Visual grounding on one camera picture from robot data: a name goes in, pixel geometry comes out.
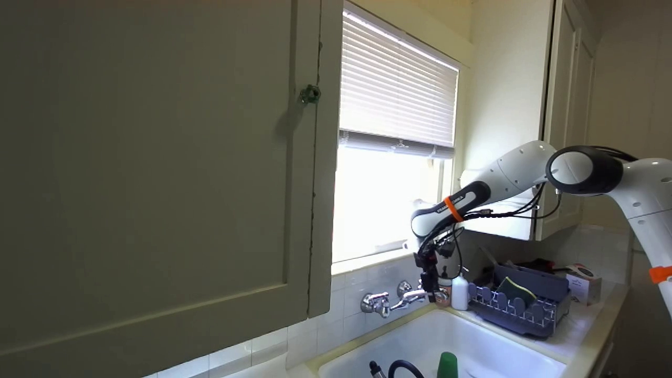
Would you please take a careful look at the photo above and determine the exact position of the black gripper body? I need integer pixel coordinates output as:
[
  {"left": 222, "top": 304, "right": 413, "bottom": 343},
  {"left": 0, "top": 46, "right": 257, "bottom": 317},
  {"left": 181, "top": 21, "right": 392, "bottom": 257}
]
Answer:
[{"left": 413, "top": 243, "right": 455, "bottom": 292}]

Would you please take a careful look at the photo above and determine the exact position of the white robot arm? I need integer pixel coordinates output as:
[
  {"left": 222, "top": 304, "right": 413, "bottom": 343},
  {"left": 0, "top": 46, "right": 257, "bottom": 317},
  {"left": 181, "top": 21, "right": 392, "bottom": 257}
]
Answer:
[{"left": 410, "top": 142, "right": 672, "bottom": 313}]

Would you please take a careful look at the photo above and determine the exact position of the chrome faucet spout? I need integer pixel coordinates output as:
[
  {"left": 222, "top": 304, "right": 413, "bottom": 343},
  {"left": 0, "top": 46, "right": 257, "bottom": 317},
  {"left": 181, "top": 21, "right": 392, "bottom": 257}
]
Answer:
[{"left": 392, "top": 282, "right": 450, "bottom": 311}]

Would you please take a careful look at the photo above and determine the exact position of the white soap dispenser bottle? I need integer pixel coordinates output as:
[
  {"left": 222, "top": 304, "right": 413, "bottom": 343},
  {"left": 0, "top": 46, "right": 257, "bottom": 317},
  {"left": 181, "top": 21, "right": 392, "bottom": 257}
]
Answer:
[{"left": 452, "top": 276, "right": 469, "bottom": 311}]

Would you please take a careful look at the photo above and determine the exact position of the blue dish drying rack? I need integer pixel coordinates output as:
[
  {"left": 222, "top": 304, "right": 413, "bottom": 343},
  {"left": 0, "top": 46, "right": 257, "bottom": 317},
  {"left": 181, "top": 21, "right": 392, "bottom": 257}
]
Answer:
[{"left": 469, "top": 265, "right": 572, "bottom": 340}]

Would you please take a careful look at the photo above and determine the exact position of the white ceramic sink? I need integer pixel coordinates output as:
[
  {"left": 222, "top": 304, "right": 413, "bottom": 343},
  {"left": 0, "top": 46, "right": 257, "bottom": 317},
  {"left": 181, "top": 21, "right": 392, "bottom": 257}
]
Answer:
[{"left": 309, "top": 311, "right": 566, "bottom": 378}]

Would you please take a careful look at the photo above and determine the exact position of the green plastic cup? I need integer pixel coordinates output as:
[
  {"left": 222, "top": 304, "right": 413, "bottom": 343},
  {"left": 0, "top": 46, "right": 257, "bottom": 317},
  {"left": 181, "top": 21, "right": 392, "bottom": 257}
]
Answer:
[{"left": 436, "top": 353, "right": 457, "bottom": 378}]

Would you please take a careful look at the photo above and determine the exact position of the white box on counter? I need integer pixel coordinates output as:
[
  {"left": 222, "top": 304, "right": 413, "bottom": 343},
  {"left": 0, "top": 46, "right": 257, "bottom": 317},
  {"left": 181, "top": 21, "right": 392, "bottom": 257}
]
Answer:
[{"left": 565, "top": 265, "right": 602, "bottom": 304}]

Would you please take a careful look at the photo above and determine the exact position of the white window blind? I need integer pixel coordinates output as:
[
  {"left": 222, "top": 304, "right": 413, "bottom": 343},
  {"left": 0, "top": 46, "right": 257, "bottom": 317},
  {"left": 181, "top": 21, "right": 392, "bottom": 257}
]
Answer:
[{"left": 341, "top": 5, "right": 460, "bottom": 159}]

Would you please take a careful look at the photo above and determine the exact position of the green cabinet knob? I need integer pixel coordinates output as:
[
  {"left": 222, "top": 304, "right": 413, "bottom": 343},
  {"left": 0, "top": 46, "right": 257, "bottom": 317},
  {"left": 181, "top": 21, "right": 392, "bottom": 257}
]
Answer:
[{"left": 299, "top": 85, "right": 322, "bottom": 106}]

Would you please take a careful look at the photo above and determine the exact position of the white upper right cabinet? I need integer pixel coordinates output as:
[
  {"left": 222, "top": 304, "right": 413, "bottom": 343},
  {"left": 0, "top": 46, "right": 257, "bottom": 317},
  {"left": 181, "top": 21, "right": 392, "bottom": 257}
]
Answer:
[{"left": 457, "top": 0, "right": 601, "bottom": 244}]

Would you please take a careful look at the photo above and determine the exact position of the green cabinet door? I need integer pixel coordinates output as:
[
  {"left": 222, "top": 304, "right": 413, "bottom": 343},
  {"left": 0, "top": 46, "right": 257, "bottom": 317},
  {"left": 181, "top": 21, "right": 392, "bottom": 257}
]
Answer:
[{"left": 0, "top": 0, "right": 342, "bottom": 378}]

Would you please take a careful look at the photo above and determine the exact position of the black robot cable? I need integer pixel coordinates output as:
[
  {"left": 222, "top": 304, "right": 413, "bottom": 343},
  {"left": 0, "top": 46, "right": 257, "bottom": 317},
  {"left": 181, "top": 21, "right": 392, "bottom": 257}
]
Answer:
[{"left": 415, "top": 181, "right": 562, "bottom": 282}]

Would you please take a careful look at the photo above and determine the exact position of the steel kettle black handle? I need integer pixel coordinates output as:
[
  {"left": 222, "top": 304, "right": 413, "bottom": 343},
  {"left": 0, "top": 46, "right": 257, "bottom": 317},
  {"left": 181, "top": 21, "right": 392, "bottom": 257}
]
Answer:
[{"left": 367, "top": 359, "right": 424, "bottom": 378}]

